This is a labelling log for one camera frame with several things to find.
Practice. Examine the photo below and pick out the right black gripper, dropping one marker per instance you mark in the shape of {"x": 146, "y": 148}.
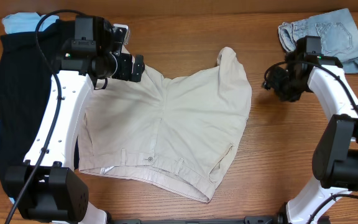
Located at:
{"x": 273, "y": 83}

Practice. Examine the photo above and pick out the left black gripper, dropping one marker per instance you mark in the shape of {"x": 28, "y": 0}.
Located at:
{"x": 137, "y": 69}

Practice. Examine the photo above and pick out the beige cotton shorts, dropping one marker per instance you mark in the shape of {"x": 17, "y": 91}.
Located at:
{"x": 179, "y": 134}

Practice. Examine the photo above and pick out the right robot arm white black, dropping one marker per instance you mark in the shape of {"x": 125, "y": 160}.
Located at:
{"x": 335, "y": 159}

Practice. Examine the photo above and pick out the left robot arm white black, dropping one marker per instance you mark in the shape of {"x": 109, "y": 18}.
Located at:
{"x": 44, "y": 186}

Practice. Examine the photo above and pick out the folded light blue denim shorts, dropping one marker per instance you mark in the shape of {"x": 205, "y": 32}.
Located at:
{"x": 338, "y": 33}

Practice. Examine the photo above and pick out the black garment with white logo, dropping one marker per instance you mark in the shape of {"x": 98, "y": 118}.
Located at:
{"x": 20, "y": 93}

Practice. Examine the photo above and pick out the light blue garment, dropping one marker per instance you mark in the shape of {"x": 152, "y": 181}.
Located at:
{"x": 17, "y": 23}

